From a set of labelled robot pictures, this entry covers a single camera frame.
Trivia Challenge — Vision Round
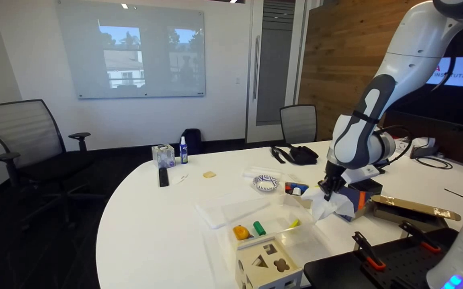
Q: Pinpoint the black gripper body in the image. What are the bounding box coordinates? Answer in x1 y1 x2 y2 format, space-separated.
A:
319 158 353 195

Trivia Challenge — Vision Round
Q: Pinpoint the white napkin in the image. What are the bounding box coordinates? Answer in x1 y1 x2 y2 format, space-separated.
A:
309 189 361 223

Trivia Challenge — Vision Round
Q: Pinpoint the small box with coloured pieces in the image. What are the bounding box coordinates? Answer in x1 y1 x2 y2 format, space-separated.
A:
283 179 311 198

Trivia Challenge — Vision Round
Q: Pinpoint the clear plastic container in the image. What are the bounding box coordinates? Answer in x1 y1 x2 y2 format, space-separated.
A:
209 205 319 253

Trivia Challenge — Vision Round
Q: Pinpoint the clear tape roll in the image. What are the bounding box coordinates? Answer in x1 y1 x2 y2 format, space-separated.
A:
251 173 282 195

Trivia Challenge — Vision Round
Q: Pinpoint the black orange-tipped clamp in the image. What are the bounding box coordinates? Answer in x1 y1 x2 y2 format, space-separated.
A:
399 219 444 255
351 229 389 272

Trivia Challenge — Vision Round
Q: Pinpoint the grey mesh office chair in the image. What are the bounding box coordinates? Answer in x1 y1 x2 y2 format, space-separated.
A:
279 102 320 145

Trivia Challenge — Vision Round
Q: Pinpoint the green toy block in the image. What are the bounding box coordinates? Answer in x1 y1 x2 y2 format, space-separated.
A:
251 219 269 237

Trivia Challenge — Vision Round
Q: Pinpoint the long brown cardboard box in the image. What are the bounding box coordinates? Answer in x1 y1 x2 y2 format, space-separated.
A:
369 192 463 224

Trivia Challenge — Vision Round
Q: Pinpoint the wooden shape sorter box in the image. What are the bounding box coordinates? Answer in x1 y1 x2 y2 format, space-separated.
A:
235 237 304 289

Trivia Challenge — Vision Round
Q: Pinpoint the orange toy block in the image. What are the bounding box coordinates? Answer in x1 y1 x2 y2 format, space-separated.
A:
232 223 253 242

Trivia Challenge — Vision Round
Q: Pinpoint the white tabletop device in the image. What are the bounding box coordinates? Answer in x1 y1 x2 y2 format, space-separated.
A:
409 136 441 160

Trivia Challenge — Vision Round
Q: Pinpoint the clear plastic sheet bag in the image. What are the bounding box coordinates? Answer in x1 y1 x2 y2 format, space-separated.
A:
197 197 272 231

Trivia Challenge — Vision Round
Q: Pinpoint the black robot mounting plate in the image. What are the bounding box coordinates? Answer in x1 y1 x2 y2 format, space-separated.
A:
303 226 463 289

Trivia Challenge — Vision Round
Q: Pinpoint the small dark bag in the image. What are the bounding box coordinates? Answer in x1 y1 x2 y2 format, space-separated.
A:
180 126 205 155

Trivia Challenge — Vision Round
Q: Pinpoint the small spray bottle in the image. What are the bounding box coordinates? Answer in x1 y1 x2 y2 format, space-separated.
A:
179 134 190 165

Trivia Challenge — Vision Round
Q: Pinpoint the black remote control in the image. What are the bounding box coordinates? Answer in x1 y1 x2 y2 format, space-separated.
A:
158 165 171 187

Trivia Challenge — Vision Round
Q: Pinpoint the black mesh armchair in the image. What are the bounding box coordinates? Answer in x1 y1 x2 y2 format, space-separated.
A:
0 97 105 231

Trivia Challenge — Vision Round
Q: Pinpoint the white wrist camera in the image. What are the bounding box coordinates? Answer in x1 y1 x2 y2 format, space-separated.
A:
344 163 385 186

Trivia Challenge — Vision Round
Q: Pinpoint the black strap bag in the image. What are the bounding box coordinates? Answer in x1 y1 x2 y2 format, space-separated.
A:
271 142 320 166

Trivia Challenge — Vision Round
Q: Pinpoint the looped black cable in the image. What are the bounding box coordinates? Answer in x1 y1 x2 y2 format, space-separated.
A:
414 153 455 171

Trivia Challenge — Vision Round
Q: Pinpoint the glass wall whiteboard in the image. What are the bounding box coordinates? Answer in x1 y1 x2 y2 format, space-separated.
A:
55 0 208 101

